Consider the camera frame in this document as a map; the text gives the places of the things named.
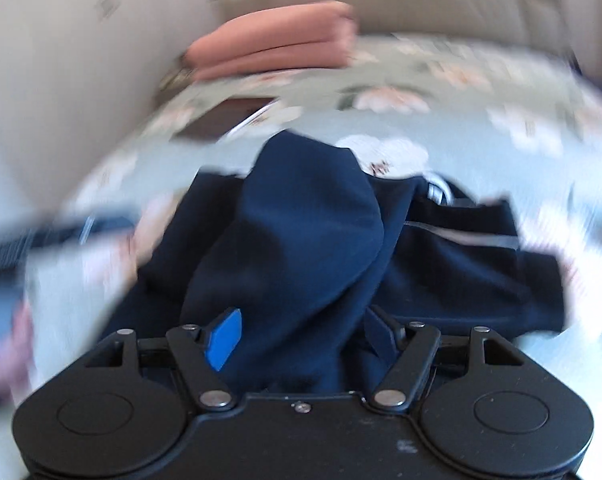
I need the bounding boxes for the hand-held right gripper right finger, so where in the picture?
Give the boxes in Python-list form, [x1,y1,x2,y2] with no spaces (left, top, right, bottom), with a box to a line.
[363,305,528,409]

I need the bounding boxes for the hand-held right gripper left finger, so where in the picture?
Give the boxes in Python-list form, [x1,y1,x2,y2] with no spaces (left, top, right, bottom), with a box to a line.
[84,307,243,411]

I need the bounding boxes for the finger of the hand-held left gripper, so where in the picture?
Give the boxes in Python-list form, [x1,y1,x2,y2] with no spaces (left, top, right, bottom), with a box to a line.
[81,215,138,242]

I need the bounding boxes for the navy blue garment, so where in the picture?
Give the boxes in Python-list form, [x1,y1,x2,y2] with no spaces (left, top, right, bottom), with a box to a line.
[101,130,568,397]

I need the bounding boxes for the dark brown flat object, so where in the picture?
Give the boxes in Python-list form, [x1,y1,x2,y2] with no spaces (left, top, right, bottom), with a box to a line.
[177,97,278,144]

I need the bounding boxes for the floral bed sheet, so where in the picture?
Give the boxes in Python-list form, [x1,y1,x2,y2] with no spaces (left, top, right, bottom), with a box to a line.
[0,35,602,413]

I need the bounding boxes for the folded pink blanket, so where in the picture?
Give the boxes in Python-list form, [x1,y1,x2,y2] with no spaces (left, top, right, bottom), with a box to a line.
[183,0,358,84]

